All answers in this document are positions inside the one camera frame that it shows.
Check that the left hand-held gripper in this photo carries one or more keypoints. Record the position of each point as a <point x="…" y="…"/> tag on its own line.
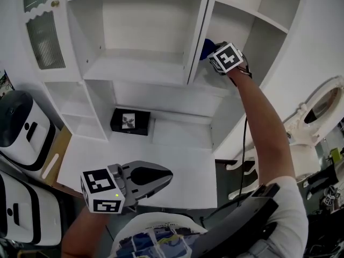
<point x="103" y="189"/>

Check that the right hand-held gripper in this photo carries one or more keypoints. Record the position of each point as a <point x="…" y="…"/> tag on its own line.
<point x="227" y="58"/>

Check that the blue wiping cloth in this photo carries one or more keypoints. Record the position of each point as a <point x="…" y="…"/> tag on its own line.
<point x="207" y="48"/>

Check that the white shelf cabinet desk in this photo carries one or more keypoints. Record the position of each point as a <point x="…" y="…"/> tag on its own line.
<point x="134" y="66"/>

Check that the person's right forearm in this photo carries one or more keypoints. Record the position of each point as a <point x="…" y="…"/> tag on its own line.
<point x="266" y="128"/>

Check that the person's left forearm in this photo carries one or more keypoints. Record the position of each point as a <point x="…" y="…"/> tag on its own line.
<point x="83" y="232"/>

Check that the brown cardboard box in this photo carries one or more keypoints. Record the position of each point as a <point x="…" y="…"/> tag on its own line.
<point x="57" y="149"/>

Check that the black box with picture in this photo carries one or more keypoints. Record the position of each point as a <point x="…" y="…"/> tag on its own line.
<point x="139" y="125"/>

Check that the black chest rig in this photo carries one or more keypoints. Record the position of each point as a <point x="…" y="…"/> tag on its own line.
<point x="236" y="224"/>

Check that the yellow-green stool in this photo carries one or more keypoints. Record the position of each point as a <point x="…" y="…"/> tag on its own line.
<point x="336" y="154"/>

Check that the white ribbed glass cabinet door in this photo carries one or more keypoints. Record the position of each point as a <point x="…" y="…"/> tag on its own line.
<point x="44" y="44"/>

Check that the person's white printed shirt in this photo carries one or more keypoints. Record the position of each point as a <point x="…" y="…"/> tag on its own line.
<point x="290" y="211"/>

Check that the gold door knob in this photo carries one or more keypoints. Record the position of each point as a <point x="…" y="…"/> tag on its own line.
<point x="55" y="3"/>

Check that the oval mirror with cream frame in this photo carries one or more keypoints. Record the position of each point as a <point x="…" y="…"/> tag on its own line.
<point x="317" y="109"/>

